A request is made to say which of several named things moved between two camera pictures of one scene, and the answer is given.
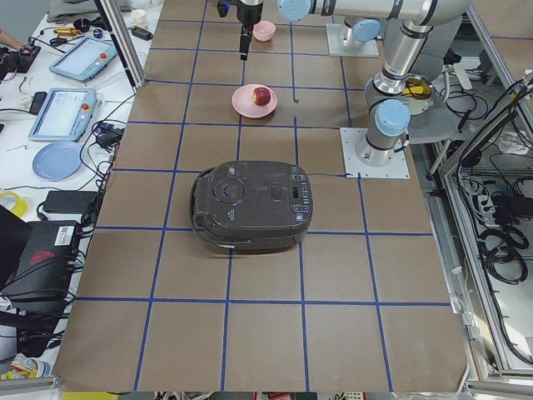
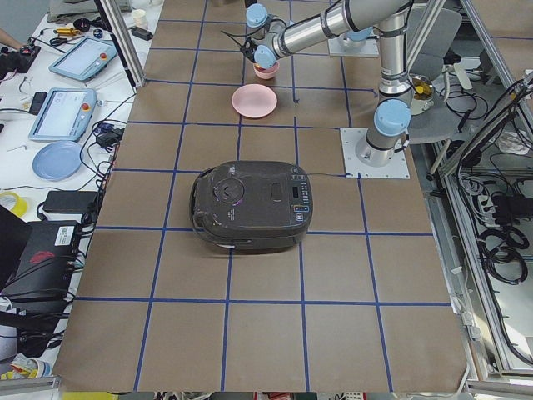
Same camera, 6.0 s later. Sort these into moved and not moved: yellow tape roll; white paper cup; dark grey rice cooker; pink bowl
Moved: pink bowl
Not moved: yellow tape roll; dark grey rice cooker; white paper cup
